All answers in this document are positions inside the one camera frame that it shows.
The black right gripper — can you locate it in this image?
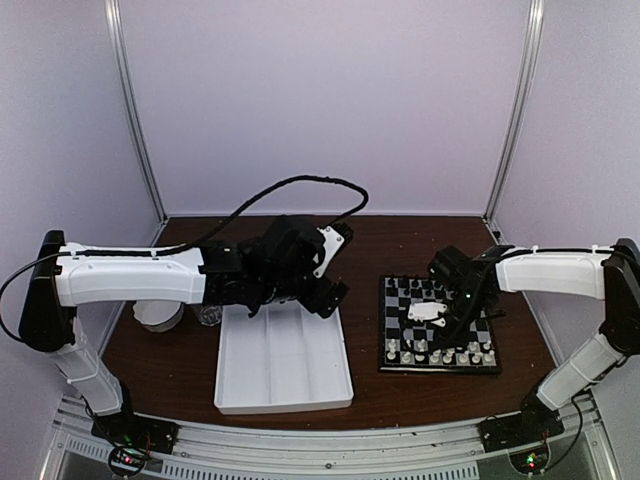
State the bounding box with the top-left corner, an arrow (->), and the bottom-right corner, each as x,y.
433,289 -> 491,352

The white plastic compartment tray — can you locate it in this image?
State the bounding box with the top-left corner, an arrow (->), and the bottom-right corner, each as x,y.
213,302 -> 354,415

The black white chess board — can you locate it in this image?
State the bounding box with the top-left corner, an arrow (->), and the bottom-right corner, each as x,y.
379,275 -> 502,375

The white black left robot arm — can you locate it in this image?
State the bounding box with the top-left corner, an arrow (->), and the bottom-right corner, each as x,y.
12,216 -> 353,444

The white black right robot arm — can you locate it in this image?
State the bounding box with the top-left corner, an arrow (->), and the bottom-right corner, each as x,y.
420,238 -> 639,442

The row of black chess pieces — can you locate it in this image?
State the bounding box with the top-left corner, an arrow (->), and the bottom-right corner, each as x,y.
382,275 -> 435,301

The white scalloped bowl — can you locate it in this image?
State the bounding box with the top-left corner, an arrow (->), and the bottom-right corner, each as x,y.
133,300 -> 183,333

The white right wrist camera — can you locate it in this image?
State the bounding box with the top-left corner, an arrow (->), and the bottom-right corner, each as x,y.
407,301 -> 448,328

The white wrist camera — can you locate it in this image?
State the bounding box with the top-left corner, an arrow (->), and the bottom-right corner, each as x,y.
407,301 -> 448,328
313,222 -> 354,278

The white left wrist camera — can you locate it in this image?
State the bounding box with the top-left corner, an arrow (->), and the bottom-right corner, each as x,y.
313,222 -> 354,278

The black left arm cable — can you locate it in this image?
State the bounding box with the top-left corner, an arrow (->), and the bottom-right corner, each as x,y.
149,174 -> 370,256

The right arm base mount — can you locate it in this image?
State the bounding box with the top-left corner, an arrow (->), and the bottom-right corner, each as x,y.
478,413 -> 565,476

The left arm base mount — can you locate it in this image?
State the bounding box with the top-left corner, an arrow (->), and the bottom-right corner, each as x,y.
91,415 -> 179,478

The front aluminium rail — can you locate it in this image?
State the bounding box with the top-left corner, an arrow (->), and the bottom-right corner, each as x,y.
35,397 -> 623,479

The right aluminium frame post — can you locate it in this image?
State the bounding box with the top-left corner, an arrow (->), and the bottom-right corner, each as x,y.
483,0 -> 545,225

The aluminium frame post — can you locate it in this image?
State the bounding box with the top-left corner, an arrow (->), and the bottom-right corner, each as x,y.
483,0 -> 545,225
104,0 -> 168,223

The left aluminium frame post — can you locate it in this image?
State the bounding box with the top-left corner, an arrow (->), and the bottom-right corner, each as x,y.
104,0 -> 168,223

